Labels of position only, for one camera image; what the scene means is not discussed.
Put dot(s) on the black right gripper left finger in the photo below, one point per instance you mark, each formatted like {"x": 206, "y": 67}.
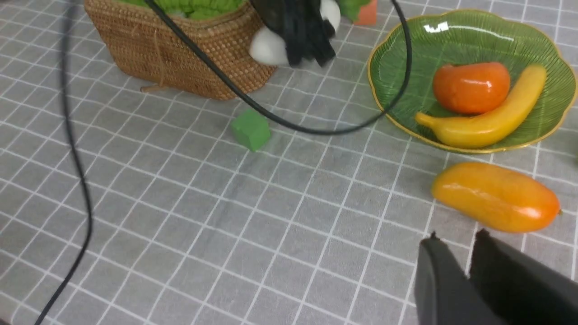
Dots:
{"x": 443, "y": 293}

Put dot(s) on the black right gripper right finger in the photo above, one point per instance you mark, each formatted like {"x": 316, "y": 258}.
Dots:
{"x": 519, "y": 289}

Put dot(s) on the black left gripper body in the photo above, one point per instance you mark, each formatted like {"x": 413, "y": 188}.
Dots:
{"x": 298, "y": 27}

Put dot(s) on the orange yellow mango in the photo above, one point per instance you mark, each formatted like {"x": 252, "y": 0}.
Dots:
{"x": 499, "y": 198}

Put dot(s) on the yellow banana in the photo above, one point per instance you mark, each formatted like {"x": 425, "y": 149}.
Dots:
{"x": 470, "y": 133}

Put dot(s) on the orange persimmon green leaf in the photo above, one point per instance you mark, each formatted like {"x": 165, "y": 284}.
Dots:
{"x": 471, "y": 89}

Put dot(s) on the green foam cube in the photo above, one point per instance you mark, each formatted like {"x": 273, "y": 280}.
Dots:
{"x": 251, "y": 130}

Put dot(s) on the green leaf-shaped glass plate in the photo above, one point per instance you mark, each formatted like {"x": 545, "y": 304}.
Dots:
{"x": 467, "y": 36}

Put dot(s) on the woven rattan basket green lining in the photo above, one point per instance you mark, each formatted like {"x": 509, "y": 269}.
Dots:
{"x": 143, "y": 46}

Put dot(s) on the grey checked tablecloth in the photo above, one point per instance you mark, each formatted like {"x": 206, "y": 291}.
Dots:
{"x": 192, "y": 229}

